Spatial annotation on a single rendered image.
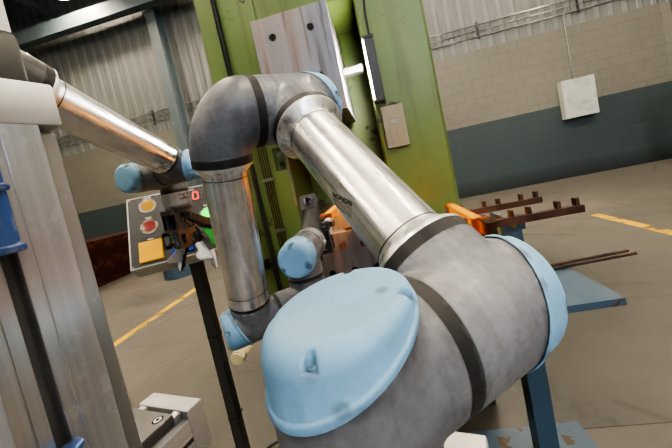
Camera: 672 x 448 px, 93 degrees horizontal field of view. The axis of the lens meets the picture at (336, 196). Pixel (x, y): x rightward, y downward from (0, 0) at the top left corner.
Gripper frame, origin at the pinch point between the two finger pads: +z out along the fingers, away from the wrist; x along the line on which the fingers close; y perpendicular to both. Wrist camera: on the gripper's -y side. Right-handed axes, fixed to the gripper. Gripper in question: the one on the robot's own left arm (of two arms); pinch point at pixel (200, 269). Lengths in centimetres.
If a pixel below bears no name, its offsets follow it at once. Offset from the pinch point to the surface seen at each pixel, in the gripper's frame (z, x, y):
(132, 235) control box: -13.7, -30.8, -2.5
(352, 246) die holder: 8, 35, -38
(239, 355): 30.2, 3.4, -3.5
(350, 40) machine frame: -85, 35, -94
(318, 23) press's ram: -75, 38, -45
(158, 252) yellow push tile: -6.3, -21.5, -3.6
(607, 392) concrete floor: 93, 116, -82
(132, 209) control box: -22.7, -33.7, -6.8
